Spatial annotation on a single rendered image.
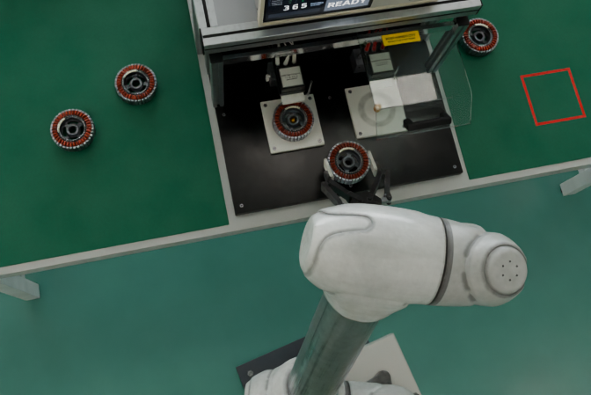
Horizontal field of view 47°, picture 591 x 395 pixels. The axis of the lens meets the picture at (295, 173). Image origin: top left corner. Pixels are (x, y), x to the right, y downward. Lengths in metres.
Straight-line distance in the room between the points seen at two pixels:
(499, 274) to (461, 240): 0.07
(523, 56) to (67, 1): 1.34
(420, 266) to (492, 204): 1.84
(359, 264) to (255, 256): 1.63
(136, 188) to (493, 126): 1.02
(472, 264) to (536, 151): 1.12
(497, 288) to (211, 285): 1.69
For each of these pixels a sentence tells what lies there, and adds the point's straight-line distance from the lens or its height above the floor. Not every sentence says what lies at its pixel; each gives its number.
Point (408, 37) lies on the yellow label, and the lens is 1.69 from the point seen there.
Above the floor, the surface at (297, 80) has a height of 0.92.
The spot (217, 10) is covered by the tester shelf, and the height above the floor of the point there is 1.11.
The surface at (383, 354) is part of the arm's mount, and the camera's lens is 1.75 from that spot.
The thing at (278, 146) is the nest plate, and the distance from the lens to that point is 1.83.
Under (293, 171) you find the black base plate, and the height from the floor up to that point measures 0.77.
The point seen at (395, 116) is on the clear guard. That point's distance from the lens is 1.62.
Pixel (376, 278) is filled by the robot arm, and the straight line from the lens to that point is 0.95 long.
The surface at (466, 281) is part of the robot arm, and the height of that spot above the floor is 1.60.
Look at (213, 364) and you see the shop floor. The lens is 2.51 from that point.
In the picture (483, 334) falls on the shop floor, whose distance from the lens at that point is 2.69.
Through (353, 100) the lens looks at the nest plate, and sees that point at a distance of 1.90.
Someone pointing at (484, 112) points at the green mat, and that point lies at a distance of 2.03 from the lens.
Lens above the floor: 2.51
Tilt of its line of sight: 73 degrees down
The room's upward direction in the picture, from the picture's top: 19 degrees clockwise
